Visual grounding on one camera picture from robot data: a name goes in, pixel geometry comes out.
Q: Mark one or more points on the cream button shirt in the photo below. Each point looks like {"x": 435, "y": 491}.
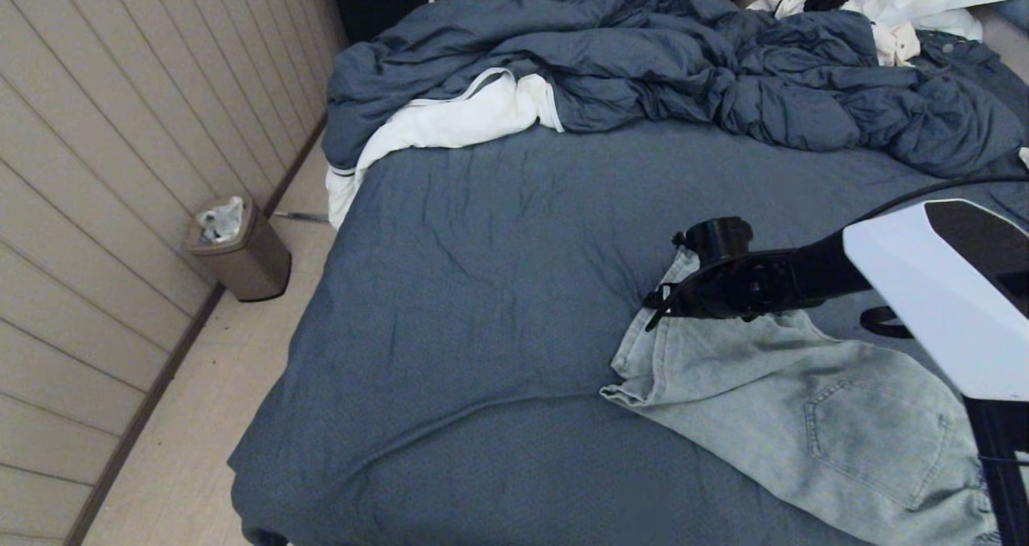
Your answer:
{"x": 896, "y": 45}

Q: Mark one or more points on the blue pillow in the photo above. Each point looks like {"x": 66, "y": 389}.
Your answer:
{"x": 1019, "y": 7}

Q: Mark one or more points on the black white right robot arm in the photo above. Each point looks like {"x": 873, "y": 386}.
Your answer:
{"x": 924, "y": 289}

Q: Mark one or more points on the light blue denim shorts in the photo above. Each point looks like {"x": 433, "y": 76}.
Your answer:
{"x": 764, "y": 401}

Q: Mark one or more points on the dark blue bed sheet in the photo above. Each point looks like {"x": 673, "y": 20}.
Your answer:
{"x": 482, "y": 289}

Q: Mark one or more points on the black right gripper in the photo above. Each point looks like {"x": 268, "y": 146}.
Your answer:
{"x": 723, "y": 293}

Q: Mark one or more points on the crumpled dark blue duvet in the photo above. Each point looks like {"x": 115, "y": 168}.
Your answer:
{"x": 643, "y": 47}

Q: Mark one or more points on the brown metal trash bin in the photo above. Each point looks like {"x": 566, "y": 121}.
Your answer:
{"x": 253, "y": 266}

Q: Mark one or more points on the dark blue denim jacket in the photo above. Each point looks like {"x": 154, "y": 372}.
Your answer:
{"x": 969, "y": 53}

